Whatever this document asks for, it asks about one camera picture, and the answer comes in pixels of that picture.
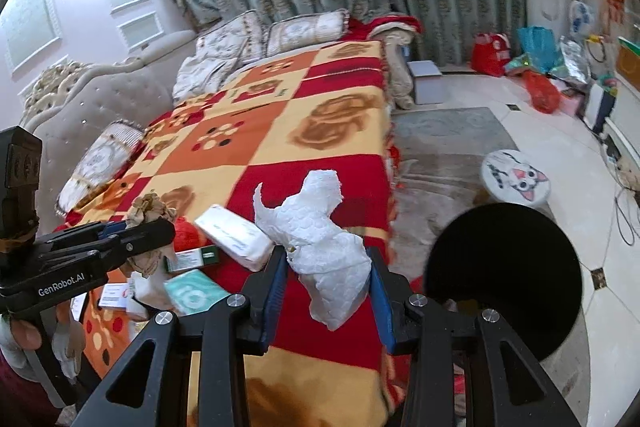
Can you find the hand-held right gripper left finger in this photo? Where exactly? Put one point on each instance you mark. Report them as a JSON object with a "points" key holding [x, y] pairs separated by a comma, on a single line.
{"points": [[278, 302]]}

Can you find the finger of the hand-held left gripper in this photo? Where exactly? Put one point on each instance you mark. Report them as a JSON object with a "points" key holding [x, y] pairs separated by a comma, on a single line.
{"points": [[145, 237], [112, 229]]}

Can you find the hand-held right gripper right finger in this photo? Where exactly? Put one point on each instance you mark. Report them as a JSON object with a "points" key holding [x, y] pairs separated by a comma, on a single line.
{"points": [[381, 307]]}

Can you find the brown tissue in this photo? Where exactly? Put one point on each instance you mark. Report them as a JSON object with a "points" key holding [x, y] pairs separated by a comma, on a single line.
{"points": [[150, 209]]}

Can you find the green white medicine box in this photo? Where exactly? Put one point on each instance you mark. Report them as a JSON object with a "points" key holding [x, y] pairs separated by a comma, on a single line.
{"points": [[192, 258]]}

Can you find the white paper towel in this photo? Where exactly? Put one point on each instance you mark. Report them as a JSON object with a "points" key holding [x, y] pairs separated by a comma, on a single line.
{"points": [[320, 247]]}

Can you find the black trash bin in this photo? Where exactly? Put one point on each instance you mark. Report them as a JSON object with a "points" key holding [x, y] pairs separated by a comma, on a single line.
{"points": [[500, 267]]}

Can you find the person's left hand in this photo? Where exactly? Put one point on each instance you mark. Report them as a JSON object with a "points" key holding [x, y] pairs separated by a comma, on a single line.
{"points": [[70, 342]]}

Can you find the white red-print paper card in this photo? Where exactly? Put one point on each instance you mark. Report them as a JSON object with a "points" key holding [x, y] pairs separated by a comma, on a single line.
{"points": [[116, 296]]}

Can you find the round embroidered cushion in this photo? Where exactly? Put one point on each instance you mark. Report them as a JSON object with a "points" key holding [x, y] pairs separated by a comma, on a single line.
{"points": [[100, 162]]}

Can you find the teal tissue packet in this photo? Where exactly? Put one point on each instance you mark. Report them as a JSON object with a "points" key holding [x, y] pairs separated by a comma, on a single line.
{"points": [[197, 294]]}

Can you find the large white medicine box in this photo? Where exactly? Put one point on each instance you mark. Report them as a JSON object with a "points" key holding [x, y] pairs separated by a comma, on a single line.
{"points": [[232, 237]]}

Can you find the beige tufted bed headboard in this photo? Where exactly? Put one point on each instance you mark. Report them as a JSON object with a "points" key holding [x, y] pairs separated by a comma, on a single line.
{"points": [[75, 102]]}

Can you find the grey rug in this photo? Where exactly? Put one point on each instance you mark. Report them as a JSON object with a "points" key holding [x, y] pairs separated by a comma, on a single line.
{"points": [[445, 147]]}

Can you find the white folded quilt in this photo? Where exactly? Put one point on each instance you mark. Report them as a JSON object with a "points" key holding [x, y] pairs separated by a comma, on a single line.
{"points": [[205, 74]]}

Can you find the printed checkered blanket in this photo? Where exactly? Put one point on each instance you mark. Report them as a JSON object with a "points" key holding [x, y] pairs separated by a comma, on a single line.
{"points": [[310, 122]]}

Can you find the cat print round stool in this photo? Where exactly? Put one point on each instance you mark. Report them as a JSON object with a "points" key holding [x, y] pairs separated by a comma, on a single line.
{"points": [[517, 177]]}

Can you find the beige embroidered pillow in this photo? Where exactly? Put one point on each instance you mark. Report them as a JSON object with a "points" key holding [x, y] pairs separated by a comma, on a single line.
{"points": [[230, 38], [305, 29]]}

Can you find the grey box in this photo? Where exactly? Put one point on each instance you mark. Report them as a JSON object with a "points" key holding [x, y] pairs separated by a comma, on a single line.
{"points": [[425, 82]]}

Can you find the beige rolled blanket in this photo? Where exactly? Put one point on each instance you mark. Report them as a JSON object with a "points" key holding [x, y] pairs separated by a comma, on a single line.
{"points": [[400, 67]]}

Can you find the red plastic bag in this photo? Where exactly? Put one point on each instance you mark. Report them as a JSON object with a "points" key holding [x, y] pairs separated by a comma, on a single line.
{"points": [[542, 92]]}

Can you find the red gift bag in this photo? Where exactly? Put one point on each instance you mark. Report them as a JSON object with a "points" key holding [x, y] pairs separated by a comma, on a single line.
{"points": [[490, 54]]}

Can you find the red quilt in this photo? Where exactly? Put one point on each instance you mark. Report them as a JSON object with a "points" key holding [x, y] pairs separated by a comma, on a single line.
{"points": [[395, 24]]}

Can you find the white low cabinet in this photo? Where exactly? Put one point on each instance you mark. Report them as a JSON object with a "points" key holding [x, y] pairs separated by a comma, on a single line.
{"points": [[617, 127]]}

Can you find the blue shopping bag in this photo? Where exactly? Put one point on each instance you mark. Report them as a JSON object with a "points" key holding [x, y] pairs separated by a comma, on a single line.
{"points": [[537, 47]]}

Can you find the silver foil bag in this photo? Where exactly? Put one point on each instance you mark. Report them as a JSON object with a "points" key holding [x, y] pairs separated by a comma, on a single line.
{"points": [[575, 62]]}

